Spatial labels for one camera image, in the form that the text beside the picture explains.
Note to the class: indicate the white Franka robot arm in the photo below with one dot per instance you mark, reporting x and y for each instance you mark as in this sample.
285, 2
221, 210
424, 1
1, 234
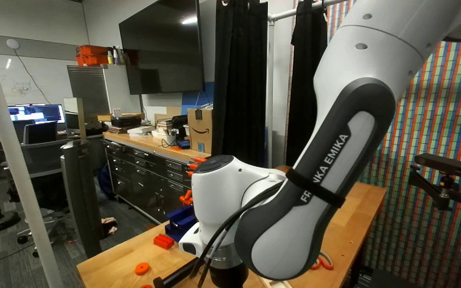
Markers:
270, 223

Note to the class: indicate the black curtain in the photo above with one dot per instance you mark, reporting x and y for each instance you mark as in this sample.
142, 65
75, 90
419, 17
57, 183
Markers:
238, 118

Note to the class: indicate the tall orange clamp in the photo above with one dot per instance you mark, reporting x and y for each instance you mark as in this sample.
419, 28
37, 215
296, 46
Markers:
193, 164

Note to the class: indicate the cardboard Amazon box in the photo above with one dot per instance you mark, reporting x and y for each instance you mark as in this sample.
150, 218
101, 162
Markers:
200, 129

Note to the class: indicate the short orange clamp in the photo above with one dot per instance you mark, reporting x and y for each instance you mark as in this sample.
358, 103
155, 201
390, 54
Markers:
185, 198

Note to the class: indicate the black drawer cabinet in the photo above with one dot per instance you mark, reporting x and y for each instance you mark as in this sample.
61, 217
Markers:
145, 182

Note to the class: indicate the orange brick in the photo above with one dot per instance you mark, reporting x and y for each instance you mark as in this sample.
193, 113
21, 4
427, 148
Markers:
163, 241

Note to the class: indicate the long black bar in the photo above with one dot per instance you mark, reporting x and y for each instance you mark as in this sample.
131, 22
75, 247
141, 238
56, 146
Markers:
168, 274

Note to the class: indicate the grey standing panel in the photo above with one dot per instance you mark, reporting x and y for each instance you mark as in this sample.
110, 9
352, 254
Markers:
80, 188

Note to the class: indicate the orange round disc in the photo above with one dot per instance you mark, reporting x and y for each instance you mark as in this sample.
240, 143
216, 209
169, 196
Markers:
141, 268

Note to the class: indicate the orange storage bin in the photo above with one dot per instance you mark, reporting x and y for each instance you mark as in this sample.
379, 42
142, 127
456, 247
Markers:
89, 55

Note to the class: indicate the computer monitor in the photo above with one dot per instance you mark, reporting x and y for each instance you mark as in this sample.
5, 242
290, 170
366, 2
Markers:
37, 113

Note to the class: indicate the white diagonal pole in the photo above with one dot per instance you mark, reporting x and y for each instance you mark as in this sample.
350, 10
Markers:
25, 193

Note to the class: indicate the large wall television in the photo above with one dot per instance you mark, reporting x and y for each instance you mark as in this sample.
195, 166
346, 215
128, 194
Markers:
161, 49

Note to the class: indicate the orange handled scissors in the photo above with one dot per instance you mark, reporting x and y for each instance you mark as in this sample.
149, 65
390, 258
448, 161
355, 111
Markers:
322, 263

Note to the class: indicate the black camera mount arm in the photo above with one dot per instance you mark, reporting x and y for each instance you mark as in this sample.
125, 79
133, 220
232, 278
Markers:
446, 188

